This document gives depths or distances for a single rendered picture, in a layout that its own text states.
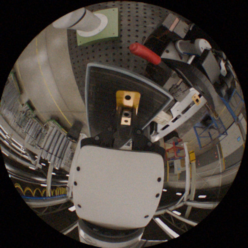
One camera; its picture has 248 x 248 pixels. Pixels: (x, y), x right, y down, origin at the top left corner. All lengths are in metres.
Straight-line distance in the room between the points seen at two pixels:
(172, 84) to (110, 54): 0.46
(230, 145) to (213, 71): 8.09
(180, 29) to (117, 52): 0.44
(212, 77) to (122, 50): 0.51
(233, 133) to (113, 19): 8.28
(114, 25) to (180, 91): 0.47
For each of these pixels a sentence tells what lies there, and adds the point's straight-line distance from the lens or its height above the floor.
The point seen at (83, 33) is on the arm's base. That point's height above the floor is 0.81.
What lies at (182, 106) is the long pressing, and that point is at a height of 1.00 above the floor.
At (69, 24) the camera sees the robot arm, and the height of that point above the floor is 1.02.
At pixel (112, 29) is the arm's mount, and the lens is 0.52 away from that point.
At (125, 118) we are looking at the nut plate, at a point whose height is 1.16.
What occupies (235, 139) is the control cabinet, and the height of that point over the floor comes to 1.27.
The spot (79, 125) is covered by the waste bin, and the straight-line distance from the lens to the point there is 2.70.
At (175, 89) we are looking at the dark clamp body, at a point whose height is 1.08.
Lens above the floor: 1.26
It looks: 36 degrees down
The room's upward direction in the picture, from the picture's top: 172 degrees counter-clockwise
